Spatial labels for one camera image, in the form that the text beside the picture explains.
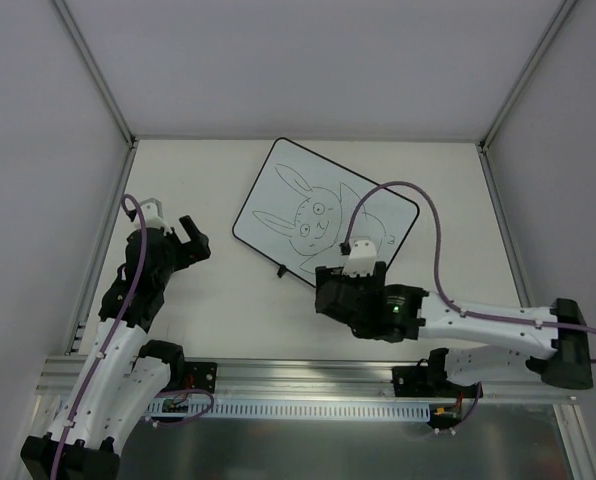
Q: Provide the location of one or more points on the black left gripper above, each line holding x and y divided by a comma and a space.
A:
179, 245

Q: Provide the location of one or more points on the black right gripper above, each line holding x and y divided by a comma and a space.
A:
335, 292

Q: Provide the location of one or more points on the whiteboard with rabbit drawing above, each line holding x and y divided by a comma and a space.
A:
301, 205

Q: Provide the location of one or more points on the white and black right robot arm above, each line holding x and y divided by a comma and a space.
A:
548, 342

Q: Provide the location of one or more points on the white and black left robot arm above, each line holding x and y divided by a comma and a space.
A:
125, 370

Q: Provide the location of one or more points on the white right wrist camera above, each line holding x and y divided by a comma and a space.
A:
360, 258

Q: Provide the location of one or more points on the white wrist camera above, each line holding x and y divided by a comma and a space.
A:
360, 258
153, 218

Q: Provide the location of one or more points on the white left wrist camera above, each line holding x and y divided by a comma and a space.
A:
153, 218

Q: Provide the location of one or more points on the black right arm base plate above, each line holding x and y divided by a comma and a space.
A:
420, 381

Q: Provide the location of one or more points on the left aluminium frame post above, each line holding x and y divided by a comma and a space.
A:
93, 70

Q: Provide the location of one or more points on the aluminium frame post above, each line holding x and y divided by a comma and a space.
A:
93, 70
550, 34

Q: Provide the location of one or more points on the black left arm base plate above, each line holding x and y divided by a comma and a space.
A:
198, 375

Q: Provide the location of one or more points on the white slotted cable duct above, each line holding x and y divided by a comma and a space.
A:
230, 408

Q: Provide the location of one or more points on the aluminium mounting rail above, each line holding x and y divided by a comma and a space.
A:
352, 380

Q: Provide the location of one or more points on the right aluminium frame post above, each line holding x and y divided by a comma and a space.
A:
550, 34

